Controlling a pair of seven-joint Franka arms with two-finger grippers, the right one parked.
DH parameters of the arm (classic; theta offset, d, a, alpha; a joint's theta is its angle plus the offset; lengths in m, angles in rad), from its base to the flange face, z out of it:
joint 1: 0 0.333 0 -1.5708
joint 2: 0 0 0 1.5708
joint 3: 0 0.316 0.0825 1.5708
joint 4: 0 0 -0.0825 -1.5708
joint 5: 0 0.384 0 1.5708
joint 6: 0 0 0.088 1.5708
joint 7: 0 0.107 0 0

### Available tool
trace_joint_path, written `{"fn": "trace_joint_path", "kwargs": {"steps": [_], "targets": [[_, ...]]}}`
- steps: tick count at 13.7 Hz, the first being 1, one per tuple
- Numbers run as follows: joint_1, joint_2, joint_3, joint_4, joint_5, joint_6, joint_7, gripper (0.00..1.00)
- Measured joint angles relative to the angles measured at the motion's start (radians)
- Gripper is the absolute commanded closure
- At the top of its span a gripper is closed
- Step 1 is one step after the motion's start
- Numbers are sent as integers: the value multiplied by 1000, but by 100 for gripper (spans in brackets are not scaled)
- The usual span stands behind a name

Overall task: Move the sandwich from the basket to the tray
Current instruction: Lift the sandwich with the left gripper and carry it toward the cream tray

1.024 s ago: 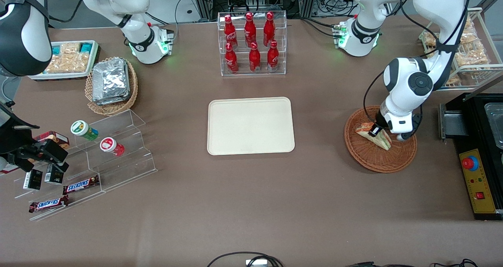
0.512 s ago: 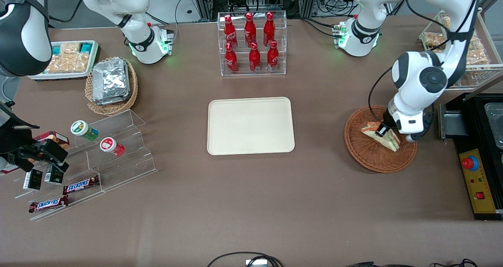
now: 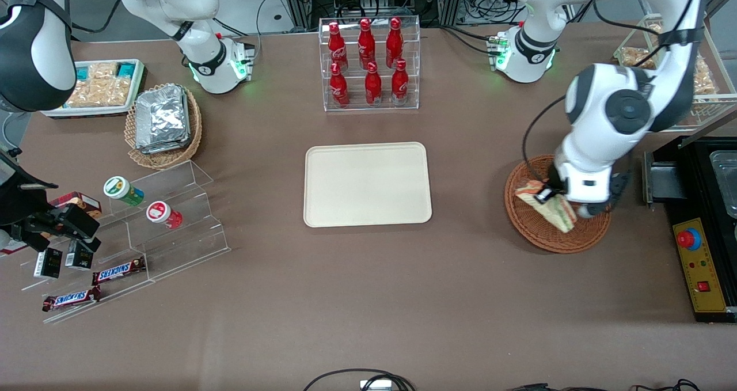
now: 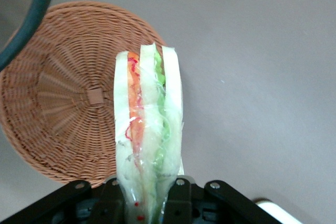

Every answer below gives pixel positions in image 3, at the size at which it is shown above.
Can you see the red emergency stop button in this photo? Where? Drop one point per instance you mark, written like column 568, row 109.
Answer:
column 688, row 239

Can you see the black machine housing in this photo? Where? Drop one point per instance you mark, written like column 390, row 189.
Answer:
column 694, row 166

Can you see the green can white lid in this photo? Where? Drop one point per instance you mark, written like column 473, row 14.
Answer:
column 124, row 191

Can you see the brown table mat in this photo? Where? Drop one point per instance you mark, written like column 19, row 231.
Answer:
column 368, row 287

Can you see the oval light wicker basket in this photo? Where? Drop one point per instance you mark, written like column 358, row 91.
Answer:
column 167, row 159

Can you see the white plastic snack tray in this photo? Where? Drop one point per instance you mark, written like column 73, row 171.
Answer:
column 57, row 112

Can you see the red cola bottle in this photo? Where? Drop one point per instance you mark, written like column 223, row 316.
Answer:
column 339, row 88
column 394, row 42
column 373, row 87
column 337, row 48
column 399, row 84
column 366, row 44

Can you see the red can white lid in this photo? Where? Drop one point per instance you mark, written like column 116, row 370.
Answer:
column 164, row 215

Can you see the clear acrylic stepped display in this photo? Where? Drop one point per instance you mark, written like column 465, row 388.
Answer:
column 178, row 247

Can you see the silver metal clamp bracket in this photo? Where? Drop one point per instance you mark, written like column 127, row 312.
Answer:
column 375, row 385

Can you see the triangle sandwich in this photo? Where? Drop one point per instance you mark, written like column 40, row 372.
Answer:
column 555, row 212

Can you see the silver foil pack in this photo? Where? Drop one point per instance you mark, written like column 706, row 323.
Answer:
column 163, row 117

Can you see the clear bag of crackers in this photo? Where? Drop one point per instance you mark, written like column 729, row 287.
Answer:
column 101, row 91

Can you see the clear acrylic bottle rack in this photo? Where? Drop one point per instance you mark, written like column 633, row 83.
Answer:
column 352, row 100

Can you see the round brown wicker basket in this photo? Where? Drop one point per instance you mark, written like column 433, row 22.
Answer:
column 547, row 238

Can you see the yellow control panel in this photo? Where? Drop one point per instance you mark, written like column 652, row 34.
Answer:
column 705, row 264

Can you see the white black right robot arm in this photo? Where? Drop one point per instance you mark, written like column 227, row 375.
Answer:
column 34, row 34

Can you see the small teal snack pack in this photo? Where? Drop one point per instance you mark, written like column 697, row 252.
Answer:
column 84, row 73
column 125, row 68

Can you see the steel pan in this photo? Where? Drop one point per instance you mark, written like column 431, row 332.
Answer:
column 726, row 178

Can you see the Snickers chocolate bar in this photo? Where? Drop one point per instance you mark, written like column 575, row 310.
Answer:
column 118, row 271
column 72, row 299

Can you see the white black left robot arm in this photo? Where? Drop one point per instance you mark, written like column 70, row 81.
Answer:
column 610, row 109

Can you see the beige rectangular tray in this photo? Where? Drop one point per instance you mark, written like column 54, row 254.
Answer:
column 368, row 183

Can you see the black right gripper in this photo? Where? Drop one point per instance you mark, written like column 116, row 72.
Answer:
column 20, row 202

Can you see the small black box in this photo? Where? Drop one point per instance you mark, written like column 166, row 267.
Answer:
column 48, row 263
column 79, row 257

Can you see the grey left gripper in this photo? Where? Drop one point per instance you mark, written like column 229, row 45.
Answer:
column 554, row 182

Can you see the clear bag of snacks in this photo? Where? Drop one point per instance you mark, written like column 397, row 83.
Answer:
column 705, row 83
column 636, row 57

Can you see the brown red chocolate box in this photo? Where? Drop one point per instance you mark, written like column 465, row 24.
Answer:
column 80, row 200

